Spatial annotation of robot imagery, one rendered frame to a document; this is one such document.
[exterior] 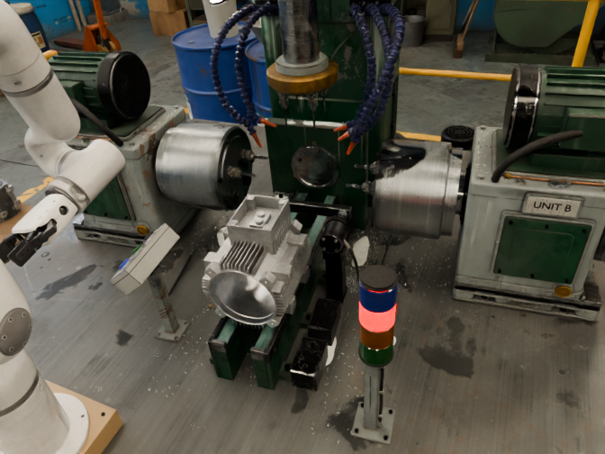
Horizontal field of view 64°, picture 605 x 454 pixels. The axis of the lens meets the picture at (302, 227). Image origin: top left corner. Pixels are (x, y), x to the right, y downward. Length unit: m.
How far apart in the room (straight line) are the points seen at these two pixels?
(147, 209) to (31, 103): 0.62
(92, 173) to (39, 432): 0.51
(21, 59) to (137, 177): 0.61
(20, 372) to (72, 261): 0.75
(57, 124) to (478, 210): 0.89
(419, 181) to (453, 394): 0.48
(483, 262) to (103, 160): 0.91
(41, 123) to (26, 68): 0.11
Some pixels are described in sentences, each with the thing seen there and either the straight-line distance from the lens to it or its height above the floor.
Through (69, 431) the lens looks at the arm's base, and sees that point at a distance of 1.16.
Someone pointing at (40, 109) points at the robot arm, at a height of 1.43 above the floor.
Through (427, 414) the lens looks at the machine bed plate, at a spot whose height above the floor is 0.80.
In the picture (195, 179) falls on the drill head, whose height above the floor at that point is 1.07.
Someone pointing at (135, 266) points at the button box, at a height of 1.08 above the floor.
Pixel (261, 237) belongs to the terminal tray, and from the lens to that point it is 1.02.
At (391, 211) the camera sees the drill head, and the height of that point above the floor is 1.05.
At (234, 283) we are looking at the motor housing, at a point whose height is 0.97.
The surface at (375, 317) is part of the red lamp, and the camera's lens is 0.80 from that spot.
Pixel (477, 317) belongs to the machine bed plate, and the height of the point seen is 0.80.
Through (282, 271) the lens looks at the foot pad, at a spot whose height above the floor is 1.07.
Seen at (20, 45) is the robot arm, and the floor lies 1.55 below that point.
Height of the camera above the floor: 1.75
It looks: 37 degrees down
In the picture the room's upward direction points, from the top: 5 degrees counter-clockwise
